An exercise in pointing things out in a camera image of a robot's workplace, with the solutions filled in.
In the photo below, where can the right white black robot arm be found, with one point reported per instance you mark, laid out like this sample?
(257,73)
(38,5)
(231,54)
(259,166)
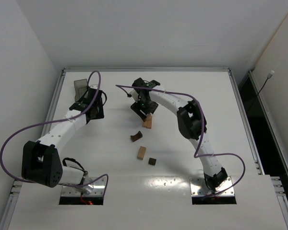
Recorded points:
(191,124)

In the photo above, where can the metal base plate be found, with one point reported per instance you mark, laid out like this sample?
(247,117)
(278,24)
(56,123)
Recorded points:
(95,188)
(200,189)

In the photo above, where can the black wall cable white plug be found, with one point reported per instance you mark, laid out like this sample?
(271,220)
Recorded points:
(269,76)

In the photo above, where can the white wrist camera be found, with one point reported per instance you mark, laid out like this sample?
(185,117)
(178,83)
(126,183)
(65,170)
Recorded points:
(134,95)
(94,86)

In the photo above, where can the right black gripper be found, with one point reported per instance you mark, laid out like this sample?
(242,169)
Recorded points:
(144,107)

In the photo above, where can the small dark wood cube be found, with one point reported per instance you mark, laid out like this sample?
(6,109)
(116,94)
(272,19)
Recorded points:
(152,161)

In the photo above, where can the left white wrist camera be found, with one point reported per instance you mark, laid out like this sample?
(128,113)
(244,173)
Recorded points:
(94,86)

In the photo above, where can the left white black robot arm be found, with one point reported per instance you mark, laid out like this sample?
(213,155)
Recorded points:
(41,162)

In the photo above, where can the grey translucent plastic bin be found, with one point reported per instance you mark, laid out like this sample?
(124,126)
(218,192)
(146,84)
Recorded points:
(80,87)

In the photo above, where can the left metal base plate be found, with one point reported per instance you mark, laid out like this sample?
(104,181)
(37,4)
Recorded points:
(95,188)

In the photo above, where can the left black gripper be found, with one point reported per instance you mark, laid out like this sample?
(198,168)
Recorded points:
(96,112)

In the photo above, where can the dark wood arch block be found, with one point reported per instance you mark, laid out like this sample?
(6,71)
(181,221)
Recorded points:
(136,137)

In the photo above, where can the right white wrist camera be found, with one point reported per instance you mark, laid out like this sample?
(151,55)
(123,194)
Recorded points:
(134,95)

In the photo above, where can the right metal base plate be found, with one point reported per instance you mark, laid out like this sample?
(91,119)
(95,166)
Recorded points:
(200,189)

